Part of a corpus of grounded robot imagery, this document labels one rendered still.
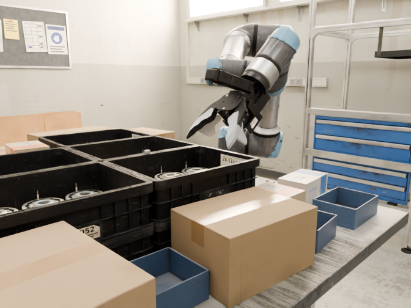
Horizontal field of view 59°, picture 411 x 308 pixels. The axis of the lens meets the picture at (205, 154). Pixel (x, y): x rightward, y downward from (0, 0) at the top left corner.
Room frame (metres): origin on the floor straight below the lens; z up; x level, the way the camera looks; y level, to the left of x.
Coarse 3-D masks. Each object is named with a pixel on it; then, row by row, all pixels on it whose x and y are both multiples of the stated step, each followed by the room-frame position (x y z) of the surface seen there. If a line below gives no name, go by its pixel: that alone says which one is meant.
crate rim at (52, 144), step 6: (84, 132) 1.65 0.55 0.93; (90, 132) 1.67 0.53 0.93; (96, 132) 1.69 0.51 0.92; (132, 132) 1.68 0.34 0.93; (138, 132) 1.65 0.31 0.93; (42, 138) 1.49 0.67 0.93; (126, 138) 1.49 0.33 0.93; (48, 144) 1.42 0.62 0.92; (54, 144) 1.37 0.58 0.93; (60, 144) 1.35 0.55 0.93; (78, 144) 1.35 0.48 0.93
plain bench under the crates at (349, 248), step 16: (384, 208) 1.28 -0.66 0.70; (368, 224) 1.13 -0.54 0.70; (384, 224) 1.13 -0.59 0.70; (400, 224) 1.17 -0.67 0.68; (336, 240) 1.01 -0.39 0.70; (352, 240) 1.01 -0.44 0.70; (368, 240) 1.01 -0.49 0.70; (384, 240) 1.07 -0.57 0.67; (320, 256) 0.91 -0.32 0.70; (336, 256) 0.91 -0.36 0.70; (352, 256) 0.91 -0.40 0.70; (368, 256) 0.99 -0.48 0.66; (304, 272) 0.83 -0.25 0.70; (320, 272) 0.83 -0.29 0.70; (336, 272) 0.84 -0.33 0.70; (272, 288) 0.76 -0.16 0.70; (288, 288) 0.76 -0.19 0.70; (304, 288) 0.76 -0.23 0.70; (320, 288) 0.78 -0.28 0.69; (208, 304) 0.70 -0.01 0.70; (240, 304) 0.70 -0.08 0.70; (256, 304) 0.70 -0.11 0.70; (272, 304) 0.70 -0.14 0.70; (288, 304) 0.70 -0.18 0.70; (304, 304) 0.73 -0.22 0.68
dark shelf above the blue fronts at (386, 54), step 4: (376, 52) 2.56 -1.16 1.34; (384, 52) 2.52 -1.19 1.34; (388, 52) 2.50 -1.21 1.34; (392, 52) 2.48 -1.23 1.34; (396, 52) 2.47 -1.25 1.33; (400, 52) 2.45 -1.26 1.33; (404, 52) 2.43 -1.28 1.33; (408, 52) 2.42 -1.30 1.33; (376, 56) 2.55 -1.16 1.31; (380, 56) 2.53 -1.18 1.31; (384, 56) 2.52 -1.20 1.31; (388, 56) 2.50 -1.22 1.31; (392, 56) 2.48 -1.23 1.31; (396, 56) 2.86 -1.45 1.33; (400, 56) 2.86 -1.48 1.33; (404, 56) 2.84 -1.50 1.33; (408, 56) 2.82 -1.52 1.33
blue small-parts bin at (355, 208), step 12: (336, 192) 1.32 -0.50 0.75; (348, 192) 1.30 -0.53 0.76; (360, 192) 1.27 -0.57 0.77; (324, 204) 1.16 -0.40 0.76; (336, 204) 1.31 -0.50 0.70; (348, 204) 1.30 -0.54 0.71; (360, 204) 1.27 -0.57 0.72; (372, 204) 1.19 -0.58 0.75; (348, 216) 1.10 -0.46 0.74; (360, 216) 1.12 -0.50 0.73; (372, 216) 1.20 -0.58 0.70; (348, 228) 1.10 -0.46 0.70
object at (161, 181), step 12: (132, 156) 1.14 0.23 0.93; (144, 156) 1.16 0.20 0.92; (252, 156) 1.14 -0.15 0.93; (120, 168) 0.99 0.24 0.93; (216, 168) 0.99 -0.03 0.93; (228, 168) 1.02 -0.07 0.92; (240, 168) 1.05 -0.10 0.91; (156, 180) 0.87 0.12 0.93; (168, 180) 0.88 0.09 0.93; (180, 180) 0.90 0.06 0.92; (192, 180) 0.93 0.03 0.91
